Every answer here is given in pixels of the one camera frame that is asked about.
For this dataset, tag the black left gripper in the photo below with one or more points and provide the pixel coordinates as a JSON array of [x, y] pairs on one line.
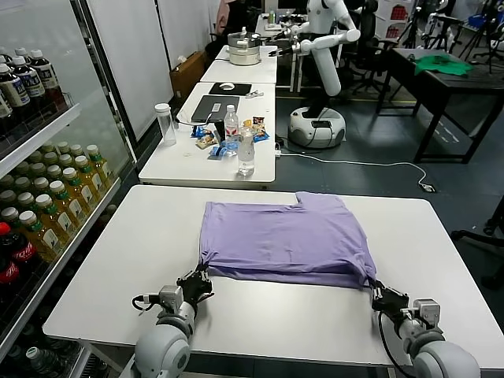
[[195, 287]]

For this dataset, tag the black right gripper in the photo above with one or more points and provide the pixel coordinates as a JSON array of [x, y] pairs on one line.
[[391, 302]]

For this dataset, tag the purple T-shirt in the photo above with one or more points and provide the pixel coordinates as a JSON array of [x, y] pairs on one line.
[[283, 240]]

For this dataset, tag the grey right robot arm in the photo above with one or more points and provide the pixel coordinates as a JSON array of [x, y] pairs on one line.
[[441, 354]]

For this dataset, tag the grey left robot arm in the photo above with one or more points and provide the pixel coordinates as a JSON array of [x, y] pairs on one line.
[[169, 346]]

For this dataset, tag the large white desk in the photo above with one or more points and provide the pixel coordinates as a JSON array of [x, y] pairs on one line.
[[177, 165]]

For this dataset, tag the blue snack packet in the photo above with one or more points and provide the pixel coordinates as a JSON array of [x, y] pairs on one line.
[[199, 132], [261, 137], [217, 152]]

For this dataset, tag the clear plastic water bottle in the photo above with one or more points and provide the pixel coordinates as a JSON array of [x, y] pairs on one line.
[[246, 151]]

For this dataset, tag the beige cracker packet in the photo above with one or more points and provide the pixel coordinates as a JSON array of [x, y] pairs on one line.
[[205, 142]]

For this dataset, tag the small black carton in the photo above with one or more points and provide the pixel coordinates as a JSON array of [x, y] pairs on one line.
[[219, 130]]

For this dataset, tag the white power strip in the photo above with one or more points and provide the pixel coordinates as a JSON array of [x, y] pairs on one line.
[[278, 149]]

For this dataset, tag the yellow juice bottle white cap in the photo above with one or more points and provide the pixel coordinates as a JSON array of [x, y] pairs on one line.
[[62, 204], [84, 177], [96, 165], [6, 195], [74, 191], [8, 213], [63, 147], [24, 197], [75, 150], [50, 220], [37, 168], [21, 183], [65, 159], [37, 236], [50, 157], [40, 183], [53, 170]]

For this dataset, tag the clear cylinder white lid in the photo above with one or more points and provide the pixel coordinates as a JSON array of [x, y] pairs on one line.
[[165, 126]]

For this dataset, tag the yellow snack packet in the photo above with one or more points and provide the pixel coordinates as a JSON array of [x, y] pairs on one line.
[[246, 124]]

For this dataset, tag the dark snack packet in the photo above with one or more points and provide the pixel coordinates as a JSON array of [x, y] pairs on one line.
[[258, 120]]

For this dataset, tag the black laptop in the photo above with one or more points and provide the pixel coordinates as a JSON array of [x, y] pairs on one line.
[[216, 108]]

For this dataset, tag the cola bottle red cap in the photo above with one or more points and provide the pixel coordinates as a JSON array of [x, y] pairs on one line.
[[8, 271], [19, 252]]

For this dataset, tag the clear bottle white cap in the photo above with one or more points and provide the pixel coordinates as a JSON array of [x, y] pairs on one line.
[[39, 360]]

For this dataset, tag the white computer mouse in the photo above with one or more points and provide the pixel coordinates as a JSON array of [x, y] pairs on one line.
[[225, 86]]

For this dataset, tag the black mouse pad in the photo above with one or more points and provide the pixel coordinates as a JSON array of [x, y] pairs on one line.
[[240, 88]]

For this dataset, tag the brown cardboard box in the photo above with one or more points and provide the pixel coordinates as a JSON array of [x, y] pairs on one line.
[[189, 75]]

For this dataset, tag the glass door beverage cabinet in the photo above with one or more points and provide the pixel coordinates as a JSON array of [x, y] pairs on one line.
[[59, 130]]

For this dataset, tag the small white desk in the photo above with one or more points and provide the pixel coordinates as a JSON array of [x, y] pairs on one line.
[[240, 73]]

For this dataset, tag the black table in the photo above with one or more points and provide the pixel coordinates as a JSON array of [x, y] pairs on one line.
[[453, 84]]

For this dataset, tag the white partition panel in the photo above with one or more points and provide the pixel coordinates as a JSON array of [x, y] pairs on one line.
[[130, 59]]

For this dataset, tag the metal steamer pot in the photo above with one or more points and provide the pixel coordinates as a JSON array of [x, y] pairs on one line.
[[244, 51]]

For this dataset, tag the white humanoid robot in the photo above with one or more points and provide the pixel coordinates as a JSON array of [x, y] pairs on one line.
[[327, 67]]

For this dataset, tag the green cloth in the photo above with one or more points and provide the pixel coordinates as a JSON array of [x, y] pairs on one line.
[[443, 65]]

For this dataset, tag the black office chair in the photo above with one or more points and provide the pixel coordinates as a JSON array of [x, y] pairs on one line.
[[368, 43]]

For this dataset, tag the dark tea bottle white cap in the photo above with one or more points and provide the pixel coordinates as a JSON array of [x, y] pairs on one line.
[[27, 84], [45, 78], [2, 55], [3, 112], [13, 94], [21, 53]]

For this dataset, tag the cluttered white desk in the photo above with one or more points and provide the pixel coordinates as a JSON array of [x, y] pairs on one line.
[[275, 27]]

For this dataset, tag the blue plastic bin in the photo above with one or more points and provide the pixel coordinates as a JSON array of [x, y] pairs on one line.
[[482, 21]]

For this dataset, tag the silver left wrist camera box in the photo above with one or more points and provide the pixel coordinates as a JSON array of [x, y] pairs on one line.
[[169, 297]]

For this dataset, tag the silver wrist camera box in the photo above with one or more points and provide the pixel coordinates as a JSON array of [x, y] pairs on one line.
[[169, 297], [425, 311]]

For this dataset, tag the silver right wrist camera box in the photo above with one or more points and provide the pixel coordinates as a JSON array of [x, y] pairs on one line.
[[425, 311]]

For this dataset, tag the black camera tripod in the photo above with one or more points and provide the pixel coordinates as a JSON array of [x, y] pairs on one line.
[[482, 35]]

